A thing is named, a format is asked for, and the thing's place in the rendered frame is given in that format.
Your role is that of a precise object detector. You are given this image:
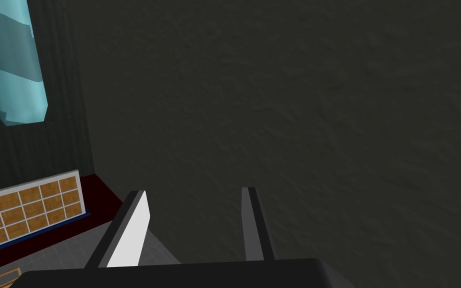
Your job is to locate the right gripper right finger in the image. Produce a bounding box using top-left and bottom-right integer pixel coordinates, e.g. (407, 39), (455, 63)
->
(241, 186), (276, 263)

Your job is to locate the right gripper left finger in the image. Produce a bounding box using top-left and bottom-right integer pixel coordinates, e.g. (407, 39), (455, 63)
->
(84, 190), (151, 269)

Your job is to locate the white shelf with wooden compartments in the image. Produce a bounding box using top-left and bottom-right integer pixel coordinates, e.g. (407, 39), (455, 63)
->
(0, 169), (87, 255)

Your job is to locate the light blue curtain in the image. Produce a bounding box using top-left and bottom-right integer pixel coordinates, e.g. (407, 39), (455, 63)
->
(0, 0), (49, 127)

